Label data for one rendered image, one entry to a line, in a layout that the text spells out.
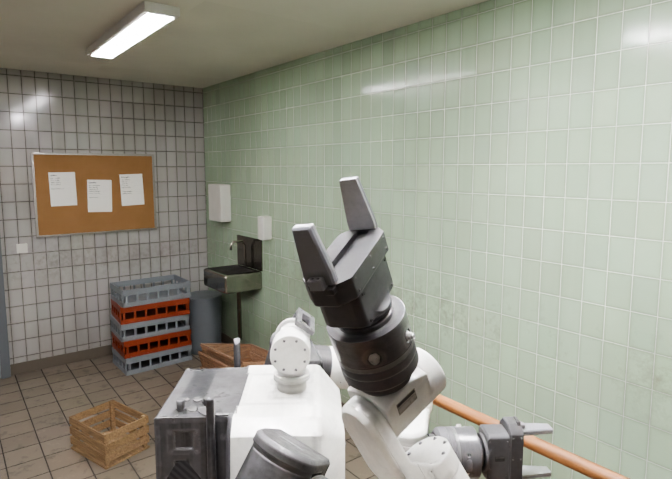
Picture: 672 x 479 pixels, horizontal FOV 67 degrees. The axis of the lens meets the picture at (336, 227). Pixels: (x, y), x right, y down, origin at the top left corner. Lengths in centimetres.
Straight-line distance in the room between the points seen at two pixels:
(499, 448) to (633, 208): 153
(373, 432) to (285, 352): 31
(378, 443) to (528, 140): 212
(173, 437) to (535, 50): 223
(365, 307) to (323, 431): 37
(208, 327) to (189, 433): 424
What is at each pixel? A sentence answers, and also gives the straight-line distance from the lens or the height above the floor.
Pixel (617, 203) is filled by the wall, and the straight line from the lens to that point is 239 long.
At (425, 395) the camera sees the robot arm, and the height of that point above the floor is 152.
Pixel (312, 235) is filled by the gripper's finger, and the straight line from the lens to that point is 45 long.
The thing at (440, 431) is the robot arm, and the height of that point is 131.
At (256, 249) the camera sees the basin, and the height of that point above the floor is 106.
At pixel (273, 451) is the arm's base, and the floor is 142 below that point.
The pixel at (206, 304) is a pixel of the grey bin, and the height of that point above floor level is 50.
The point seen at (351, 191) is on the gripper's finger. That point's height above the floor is 175.
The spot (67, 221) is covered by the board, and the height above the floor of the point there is 131.
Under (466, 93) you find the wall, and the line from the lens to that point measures 281.
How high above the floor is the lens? 178
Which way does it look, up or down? 7 degrees down
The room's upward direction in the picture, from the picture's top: straight up
